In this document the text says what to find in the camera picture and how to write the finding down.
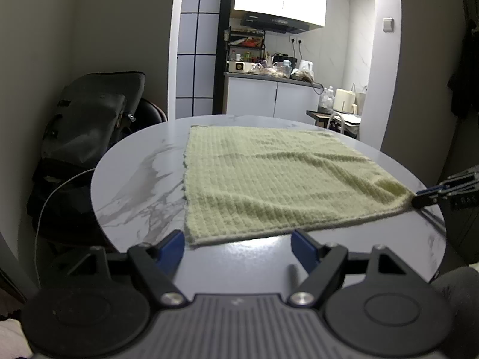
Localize cream electric kettle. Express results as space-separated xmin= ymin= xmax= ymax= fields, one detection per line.
xmin=334 ymin=88 xmax=358 ymax=115

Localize black range hood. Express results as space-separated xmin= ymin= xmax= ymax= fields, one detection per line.
xmin=239 ymin=13 xmax=310 ymax=34

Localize clear plastic bottles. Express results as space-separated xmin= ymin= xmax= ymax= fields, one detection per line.
xmin=318 ymin=86 xmax=335 ymax=113

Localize yellow-green waffle towel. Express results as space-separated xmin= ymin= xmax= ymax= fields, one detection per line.
xmin=182 ymin=125 xmax=417 ymax=247

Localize white cloth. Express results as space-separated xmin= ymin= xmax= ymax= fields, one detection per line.
xmin=0 ymin=318 xmax=35 ymax=359

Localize white cable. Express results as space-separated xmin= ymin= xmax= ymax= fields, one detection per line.
xmin=35 ymin=168 xmax=96 ymax=289

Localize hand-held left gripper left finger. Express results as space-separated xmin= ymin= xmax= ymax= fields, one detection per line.
xmin=50 ymin=230 xmax=190 ymax=309

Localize black-framed glass door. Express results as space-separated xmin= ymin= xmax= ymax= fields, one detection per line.
xmin=175 ymin=0 xmax=233 ymax=119

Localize dark grey backpack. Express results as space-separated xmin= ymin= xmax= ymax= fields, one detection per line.
xmin=27 ymin=97 xmax=168 ymax=249

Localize person's dark clothing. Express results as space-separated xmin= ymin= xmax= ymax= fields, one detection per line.
xmin=430 ymin=265 xmax=479 ymax=348

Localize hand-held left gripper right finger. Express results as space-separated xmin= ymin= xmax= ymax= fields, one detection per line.
xmin=287 ymin=229 xmax=426 ymax=307

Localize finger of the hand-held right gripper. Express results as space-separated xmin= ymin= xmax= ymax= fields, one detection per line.
xmin=411 ymin=191 xmax=451 ymax=210
xmin=416 ymin=171 xmax=479 ymax=196

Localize dark low side table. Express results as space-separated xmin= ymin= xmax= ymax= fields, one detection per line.
xmin=306 ymin=110 xmax=362 ymax=140

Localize white base cabinet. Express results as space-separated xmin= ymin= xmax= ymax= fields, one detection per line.
xmin=223 ymin=72 xmax=323 ymax=124

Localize black backpack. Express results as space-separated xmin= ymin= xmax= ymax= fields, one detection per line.
xmin=40 ymin=70 xmax=146 ymax=167

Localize black kitchen shelf rack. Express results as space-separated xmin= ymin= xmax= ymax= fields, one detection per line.
xmin=226 ymin=26 xmax=266 ymax=63

